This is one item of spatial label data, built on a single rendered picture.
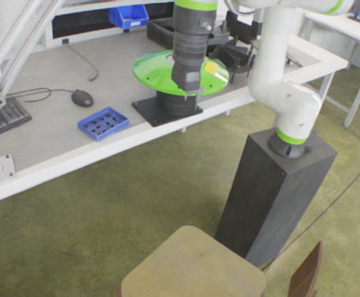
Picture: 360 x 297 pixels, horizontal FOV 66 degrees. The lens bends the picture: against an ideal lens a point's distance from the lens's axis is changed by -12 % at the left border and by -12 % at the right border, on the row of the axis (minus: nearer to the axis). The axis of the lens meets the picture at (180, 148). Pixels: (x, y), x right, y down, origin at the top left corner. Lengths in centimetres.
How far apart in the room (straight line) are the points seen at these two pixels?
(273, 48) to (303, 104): 21
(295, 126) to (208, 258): 53
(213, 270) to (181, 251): 12
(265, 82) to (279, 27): 21
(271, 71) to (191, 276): 73
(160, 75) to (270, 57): 39
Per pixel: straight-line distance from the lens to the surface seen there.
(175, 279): 96
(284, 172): 111
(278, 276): 181
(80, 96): 107
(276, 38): 105
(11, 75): 75
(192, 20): 64
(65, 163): 86
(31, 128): 100
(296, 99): 107
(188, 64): 69
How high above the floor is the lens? 148
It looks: 39 degrees down
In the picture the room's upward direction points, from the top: 8 degrees clockwise
